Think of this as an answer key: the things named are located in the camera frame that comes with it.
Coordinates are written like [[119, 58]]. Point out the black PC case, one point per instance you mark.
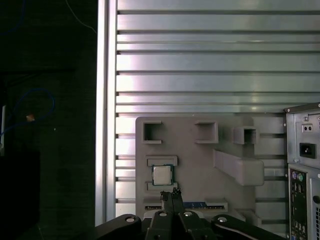
[[291, 135]]

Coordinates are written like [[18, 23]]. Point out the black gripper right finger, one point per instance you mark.
[[195, 225]]

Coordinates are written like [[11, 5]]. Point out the RAM stick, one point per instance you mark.
[[195, 205]]

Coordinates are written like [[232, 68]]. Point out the grey parts rack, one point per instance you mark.
[[190, 162]]

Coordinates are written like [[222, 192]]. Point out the silver CPU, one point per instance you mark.
[[162, 175]]

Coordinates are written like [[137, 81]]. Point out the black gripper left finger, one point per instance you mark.
[[160, 225]]

